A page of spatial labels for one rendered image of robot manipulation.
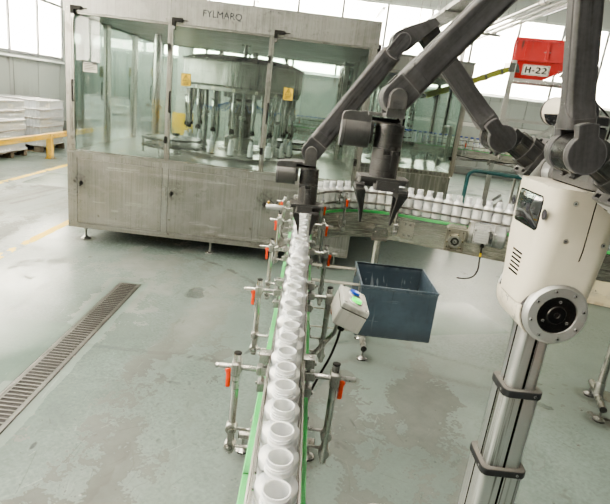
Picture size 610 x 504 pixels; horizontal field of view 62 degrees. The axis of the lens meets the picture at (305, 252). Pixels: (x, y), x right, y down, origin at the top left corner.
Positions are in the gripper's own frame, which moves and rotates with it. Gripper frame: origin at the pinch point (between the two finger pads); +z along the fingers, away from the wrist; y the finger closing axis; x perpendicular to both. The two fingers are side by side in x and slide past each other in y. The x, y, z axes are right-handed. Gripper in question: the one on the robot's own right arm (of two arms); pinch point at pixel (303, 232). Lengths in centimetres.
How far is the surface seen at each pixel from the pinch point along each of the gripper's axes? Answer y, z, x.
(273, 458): 2, 9, 93
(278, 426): 2, 8, 86
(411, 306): -46, 36, -39
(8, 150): 532, 93, -760
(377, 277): -36, 35, -69
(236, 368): 11, 16, 58
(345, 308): -12.8, 13.5, 25.3
